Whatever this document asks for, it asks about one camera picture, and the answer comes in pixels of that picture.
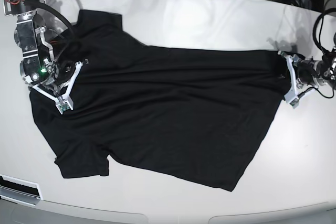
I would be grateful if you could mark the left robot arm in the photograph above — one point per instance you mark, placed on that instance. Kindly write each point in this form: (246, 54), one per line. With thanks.
(327, 55)

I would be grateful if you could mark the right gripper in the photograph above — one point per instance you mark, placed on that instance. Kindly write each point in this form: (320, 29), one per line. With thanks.
(57, 74)

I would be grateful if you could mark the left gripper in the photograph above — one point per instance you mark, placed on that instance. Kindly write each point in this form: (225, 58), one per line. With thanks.
(310, 72)

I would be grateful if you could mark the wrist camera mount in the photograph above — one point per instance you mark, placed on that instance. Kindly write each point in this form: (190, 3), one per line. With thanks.
(63, 102)
(295, 94)

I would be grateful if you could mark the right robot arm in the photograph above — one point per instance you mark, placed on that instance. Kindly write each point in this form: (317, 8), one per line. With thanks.
(40, 66)

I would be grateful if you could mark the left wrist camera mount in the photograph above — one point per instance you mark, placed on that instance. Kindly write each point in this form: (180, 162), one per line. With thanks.
(295, 94)

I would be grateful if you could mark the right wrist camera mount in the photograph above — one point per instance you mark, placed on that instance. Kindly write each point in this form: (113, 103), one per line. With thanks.
(63, 102)

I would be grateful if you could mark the black t-shirt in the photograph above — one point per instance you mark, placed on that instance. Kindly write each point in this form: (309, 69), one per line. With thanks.
(198, 115)

